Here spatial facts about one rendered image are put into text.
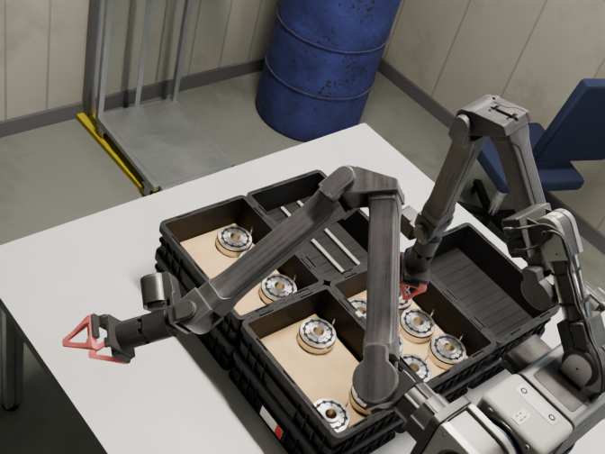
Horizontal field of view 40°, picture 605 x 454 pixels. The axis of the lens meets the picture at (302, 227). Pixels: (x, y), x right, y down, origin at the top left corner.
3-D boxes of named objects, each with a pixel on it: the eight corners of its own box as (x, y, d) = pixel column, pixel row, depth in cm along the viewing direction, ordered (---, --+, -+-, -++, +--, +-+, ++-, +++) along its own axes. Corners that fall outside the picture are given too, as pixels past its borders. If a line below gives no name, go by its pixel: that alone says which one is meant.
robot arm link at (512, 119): (496, 112, 157) (532, 90, 161) (447, 112, 168) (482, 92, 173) (555, 314, 171) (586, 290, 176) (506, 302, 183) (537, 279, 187)
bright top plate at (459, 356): (472, 353, 235) (473, 351, 235) (450, 369, 229) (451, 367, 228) (445, 329, 239) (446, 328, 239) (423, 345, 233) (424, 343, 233)
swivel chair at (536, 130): (564, 249, 419) (668, 83, 352) (493, 287, 387) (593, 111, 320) (481, 178, 447) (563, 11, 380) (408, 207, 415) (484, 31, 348)
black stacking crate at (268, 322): (409, 415, 220) (423, 390, 213) (324, 467, 203) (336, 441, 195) (316, 312, 239) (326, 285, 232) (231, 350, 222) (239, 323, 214)
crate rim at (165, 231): (324, 288, 233) (327, 283, 231) (237, 327, 216) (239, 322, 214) (242, 199, 252) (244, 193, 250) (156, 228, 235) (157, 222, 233)
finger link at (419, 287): (392, 303, 214) (402, 277, 207) (392, 283, 219) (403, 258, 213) (417, 309, 214) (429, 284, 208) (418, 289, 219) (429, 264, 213)
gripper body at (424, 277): (401, 280, 208) (411, 259, 204) (403, 252, 216) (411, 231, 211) (427, 286, 209) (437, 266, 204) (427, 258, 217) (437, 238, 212)
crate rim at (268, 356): (421, 394, 214) (424, 388, 212) (334, 446, 196) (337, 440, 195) (324, 288, 233) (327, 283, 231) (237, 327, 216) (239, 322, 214)
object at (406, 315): (441, 329, 239) (442, 328, 239) (417, 341, 233) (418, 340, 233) (418, 304, 244) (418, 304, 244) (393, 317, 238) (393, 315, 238)
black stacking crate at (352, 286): (482, 370, 237) (498, 346, 230) (410, 414, 220) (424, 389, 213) (390, 277, 256) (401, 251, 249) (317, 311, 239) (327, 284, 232)
